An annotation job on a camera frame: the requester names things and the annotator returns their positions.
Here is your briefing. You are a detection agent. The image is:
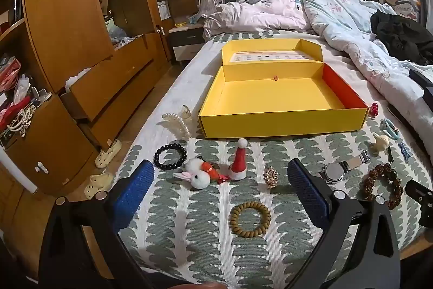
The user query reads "red patterned bag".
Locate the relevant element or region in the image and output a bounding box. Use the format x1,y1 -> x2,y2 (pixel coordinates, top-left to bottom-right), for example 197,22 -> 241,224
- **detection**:
0,56 -> 22,93

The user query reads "gold pinecone brooch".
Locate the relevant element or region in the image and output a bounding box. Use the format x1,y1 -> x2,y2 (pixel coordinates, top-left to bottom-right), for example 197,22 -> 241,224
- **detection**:
263,167 -> 278,189

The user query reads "wooden wardrobe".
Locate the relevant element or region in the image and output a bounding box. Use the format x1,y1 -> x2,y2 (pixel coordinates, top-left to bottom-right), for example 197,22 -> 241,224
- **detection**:
0,0 -> 204,202

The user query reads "printed cushion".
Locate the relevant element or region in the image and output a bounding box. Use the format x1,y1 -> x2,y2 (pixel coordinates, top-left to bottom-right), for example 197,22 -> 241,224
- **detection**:
382,0 -> 421,19

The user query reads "brown bead bracelet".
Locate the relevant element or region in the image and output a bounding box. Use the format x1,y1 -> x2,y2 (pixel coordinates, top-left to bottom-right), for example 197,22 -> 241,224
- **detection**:
363,164 -> 405,211

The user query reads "white paper bag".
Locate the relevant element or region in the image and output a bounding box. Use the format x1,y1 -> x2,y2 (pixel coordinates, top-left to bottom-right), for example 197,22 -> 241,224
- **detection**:
157,1 -> 172,21

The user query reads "silver wristwatch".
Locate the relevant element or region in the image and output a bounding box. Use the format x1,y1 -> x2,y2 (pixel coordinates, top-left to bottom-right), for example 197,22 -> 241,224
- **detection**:
319,151 -> 371,184

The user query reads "blue star hair clip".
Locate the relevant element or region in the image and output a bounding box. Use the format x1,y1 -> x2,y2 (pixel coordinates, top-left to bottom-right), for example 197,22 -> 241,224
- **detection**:
398,142 -> 412,163

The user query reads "black bead bracelet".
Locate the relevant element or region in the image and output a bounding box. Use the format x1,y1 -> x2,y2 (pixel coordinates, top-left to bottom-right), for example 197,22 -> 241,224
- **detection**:
154,143 -> 188,171

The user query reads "yellow cardboard box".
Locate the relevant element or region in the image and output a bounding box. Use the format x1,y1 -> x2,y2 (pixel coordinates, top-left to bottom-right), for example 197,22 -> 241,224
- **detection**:
198,38 -> 369,140

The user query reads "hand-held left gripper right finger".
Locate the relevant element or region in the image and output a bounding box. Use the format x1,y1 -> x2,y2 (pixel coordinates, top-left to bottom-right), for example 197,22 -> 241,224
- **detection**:
287,158 -> 403,289

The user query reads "cream sandal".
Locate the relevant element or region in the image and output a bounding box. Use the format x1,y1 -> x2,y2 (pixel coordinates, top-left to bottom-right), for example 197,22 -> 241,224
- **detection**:
83,172 -> 114,200
95,139 -> 122,168

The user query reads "red santa hat hair clip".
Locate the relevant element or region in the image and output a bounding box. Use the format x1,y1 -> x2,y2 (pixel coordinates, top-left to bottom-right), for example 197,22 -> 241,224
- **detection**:
227,138 -> 250,180

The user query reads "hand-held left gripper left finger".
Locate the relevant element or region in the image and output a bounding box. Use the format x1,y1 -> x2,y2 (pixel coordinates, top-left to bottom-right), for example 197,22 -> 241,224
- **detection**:
39,160 -> 156,289

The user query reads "black clothing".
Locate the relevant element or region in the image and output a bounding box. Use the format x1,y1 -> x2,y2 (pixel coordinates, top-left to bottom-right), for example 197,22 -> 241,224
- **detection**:
370,9 -> 433,66

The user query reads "dark nightstand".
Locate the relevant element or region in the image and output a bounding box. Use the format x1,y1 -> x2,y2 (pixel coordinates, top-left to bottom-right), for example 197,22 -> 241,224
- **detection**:
168,23 -> 205,65

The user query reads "light blue hair tie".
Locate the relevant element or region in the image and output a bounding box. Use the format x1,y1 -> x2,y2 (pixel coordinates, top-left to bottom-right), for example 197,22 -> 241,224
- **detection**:
379,119 -> 400,140

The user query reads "white bunny plush hair tie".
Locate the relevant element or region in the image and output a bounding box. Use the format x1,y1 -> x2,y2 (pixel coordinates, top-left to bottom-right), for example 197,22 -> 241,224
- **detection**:
172,157 -> 231,190

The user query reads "olive coil hair tie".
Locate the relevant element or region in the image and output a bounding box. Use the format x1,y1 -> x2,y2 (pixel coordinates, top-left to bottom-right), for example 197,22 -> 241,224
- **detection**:
230,202 -> 268,239

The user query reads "light blue printed quilt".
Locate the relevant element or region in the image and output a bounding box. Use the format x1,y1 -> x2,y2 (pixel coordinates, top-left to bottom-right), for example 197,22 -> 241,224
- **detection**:
291,0 -> 433,141

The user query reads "cream small hair claw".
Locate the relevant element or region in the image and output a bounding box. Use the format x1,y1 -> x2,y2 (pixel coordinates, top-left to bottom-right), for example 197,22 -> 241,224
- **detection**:
373,133 -> 390,152

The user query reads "pink quilt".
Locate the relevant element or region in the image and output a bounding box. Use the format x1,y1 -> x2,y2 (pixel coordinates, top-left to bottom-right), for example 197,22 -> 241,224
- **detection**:
203,0 -> 320,41

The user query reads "black rectangular object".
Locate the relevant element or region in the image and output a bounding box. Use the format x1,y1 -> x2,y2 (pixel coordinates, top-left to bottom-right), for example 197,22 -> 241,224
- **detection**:
409,69 -> 433,97

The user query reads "pearl hair claw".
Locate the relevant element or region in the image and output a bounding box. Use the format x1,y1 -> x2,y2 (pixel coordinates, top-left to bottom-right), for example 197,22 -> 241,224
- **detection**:
162,105 -> 192,141

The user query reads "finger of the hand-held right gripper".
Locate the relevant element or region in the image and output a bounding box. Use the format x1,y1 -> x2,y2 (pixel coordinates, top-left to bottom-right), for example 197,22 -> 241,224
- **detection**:
405,179 -> 433,228

